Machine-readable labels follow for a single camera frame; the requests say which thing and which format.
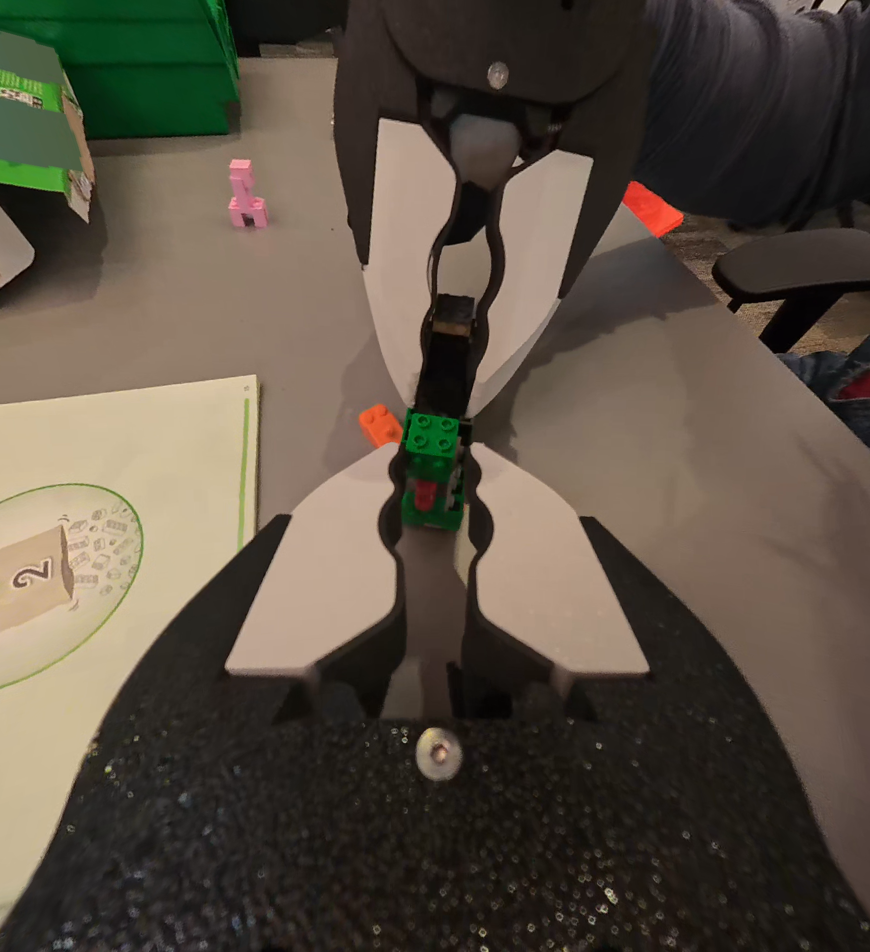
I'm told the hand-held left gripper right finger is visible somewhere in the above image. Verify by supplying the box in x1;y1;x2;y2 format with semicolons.
463;443;651;679

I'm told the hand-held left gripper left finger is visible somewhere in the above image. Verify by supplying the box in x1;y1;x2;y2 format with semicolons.
225;445;412;681

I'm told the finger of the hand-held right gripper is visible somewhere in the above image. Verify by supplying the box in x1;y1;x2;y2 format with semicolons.
466;149;595;419
360;118;460;406

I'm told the green and black brick model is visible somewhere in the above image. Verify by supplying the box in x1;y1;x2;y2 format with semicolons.
399;294;479;533

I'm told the person's right forearm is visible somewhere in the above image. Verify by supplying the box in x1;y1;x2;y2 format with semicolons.
632;0;870;228

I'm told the grey desk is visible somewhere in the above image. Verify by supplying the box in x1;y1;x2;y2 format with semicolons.
0;56;870;952

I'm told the red-orange plastic piece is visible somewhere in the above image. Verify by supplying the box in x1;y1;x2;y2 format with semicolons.
621;180;685;238

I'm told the pink brick figure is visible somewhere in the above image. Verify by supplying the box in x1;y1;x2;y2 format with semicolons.
227;158;271;230

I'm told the small orange brick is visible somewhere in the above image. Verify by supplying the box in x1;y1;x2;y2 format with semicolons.
358;404;406;449

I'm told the brick instruction booklet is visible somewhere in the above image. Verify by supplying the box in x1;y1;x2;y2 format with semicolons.
0;374;261;949

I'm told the black office chair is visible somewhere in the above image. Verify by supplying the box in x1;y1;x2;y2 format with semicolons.
711;186;870;354

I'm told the large green box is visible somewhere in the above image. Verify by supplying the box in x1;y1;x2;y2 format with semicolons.
0;0;241;138

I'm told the person's jeans leg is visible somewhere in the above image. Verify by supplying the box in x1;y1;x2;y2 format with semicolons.
777;327;870;480

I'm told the open green cardboard box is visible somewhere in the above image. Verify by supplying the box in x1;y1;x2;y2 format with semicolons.
0;30;97;309

